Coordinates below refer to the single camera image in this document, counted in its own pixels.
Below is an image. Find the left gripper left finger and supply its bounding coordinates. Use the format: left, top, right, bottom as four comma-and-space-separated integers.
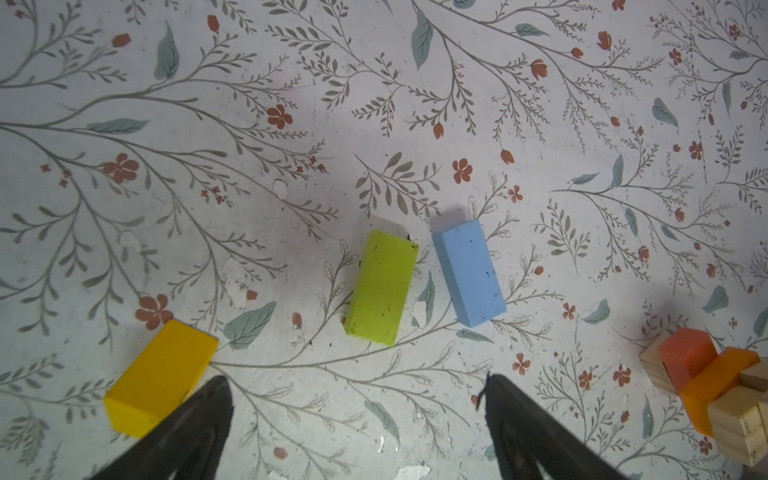
94, 375, 234, 479

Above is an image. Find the blue wood block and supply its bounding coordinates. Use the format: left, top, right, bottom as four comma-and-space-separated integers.
432, 220, 507, 328

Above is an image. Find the orange wood block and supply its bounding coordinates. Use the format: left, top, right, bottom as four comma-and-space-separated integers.
680, 347, 760, 438

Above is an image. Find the green wood block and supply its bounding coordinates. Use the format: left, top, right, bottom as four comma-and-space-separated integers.
344, 230, 419, 347

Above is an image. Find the small natural wood cube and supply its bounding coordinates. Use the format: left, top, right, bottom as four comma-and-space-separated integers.
639, 332, 677, 396

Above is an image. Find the red wood block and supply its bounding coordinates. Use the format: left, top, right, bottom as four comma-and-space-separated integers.
658, 328, 718, 393

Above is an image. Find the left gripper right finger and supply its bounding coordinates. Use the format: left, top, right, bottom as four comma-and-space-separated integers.
478, 374, 624, 480

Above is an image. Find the grooved natural wood block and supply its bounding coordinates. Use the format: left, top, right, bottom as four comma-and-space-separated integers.
707, 386, 767, 467

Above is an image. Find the yellow wood block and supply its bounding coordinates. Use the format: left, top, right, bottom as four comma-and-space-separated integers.
104, 320, 219, 439

